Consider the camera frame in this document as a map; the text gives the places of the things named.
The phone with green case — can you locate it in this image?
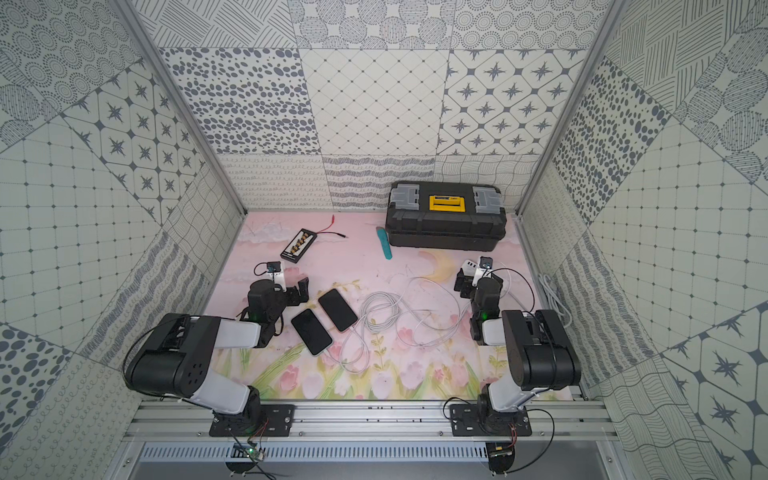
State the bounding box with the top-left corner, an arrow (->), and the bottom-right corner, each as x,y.
291,309 -> 333,356

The phone with pink case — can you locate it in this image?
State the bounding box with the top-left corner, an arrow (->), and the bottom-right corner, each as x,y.
318,289 -> 358,332

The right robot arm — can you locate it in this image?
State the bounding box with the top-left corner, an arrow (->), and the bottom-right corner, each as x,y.
451,267 -> 582,436

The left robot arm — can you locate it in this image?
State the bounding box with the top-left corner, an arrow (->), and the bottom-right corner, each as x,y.
122,277 -> 309,432

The white power strip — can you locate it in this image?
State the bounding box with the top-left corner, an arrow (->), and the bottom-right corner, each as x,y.
461,260 -> 477,276

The black connector board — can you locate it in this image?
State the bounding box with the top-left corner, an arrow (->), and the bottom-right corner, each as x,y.
280,229 -> 318,264

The teal utility knife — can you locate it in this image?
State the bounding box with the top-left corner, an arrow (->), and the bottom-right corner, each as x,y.
376,227 -> 393,260

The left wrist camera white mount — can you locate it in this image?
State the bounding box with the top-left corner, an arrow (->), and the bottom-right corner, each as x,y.
266,261 -> 287,290

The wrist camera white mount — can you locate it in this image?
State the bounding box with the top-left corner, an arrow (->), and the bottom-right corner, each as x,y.
472,256 -> 493,286
266,261 -> 287,290

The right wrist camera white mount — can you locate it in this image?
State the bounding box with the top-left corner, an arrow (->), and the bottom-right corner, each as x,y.
472,256 -> 493,286

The red black wire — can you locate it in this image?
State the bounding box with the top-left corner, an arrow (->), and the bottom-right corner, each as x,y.
311,215 -> 348,240

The black toolbox yellow handle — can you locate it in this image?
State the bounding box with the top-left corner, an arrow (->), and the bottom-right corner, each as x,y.
385,181 -> 507,252

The white power strip cord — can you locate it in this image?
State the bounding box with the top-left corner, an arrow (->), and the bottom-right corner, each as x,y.
536,272 -> 574,330

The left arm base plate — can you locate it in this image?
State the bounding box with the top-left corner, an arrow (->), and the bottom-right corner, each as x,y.
209,404 -> 296,438

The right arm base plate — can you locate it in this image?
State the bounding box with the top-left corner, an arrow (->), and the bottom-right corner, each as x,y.
446,402 -> 532,437

